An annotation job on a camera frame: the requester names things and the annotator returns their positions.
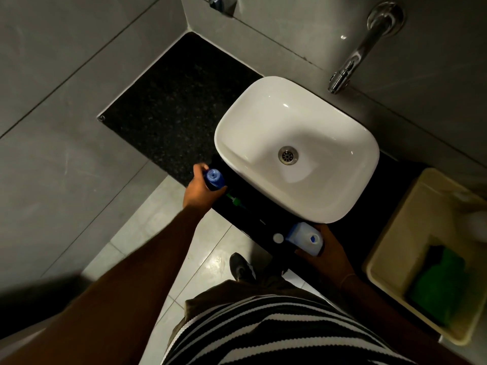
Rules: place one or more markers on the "chrome sink drain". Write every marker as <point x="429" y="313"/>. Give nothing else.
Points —
<point x="288" y="155"/>

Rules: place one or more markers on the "person's right hand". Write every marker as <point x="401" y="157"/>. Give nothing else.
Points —
<point x="333" y="258"/>

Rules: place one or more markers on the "black and white striped shirt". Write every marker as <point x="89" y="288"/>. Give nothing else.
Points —
<point x="274" y="334"/>

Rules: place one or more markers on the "person's left hand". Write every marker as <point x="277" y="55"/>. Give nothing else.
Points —
<point x="198" y="195"/>

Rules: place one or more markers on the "white round cap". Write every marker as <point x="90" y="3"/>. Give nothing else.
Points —
<point x="278" y="238"/>

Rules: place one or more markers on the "beige plastic bin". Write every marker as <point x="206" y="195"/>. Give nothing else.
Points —
<point x="414" y="228"/>

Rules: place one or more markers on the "thin wrist thread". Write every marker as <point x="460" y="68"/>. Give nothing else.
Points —
<point x="347" y="278"/>

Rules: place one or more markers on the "person's right forearm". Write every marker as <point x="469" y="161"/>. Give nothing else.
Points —
<point x="388" y="323"/>

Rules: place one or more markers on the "green toothbrush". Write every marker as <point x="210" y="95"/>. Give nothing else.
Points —
<point x="236" y="201"/>

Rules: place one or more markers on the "green cloth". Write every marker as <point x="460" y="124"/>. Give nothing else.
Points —
<point x="441" y="285"/>

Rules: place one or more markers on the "white ceramic sink basin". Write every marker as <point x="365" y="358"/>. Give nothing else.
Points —
<point x="266" y="121"/>

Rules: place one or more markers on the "chrome wall faucet spout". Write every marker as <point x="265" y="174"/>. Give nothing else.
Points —
<point x="361" y="53"/>

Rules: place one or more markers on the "chrome wall fixture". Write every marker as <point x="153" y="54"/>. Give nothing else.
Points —
<point x="220" y="2"/>

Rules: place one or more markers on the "person's right thumb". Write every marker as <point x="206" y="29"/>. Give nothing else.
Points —
<point x="307" y="256"/>

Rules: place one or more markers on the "person's left forearm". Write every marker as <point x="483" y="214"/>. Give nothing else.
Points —
<point x="114" y="292"/>

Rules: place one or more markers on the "white bottle with blue label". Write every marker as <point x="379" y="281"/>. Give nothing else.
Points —
<point x="302" y="235"/>

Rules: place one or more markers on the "black shoe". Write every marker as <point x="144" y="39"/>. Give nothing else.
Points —
<point x="240" y="266"/>

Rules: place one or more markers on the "person's left fingers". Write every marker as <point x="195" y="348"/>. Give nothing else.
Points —
<point x="201" y="169"/>

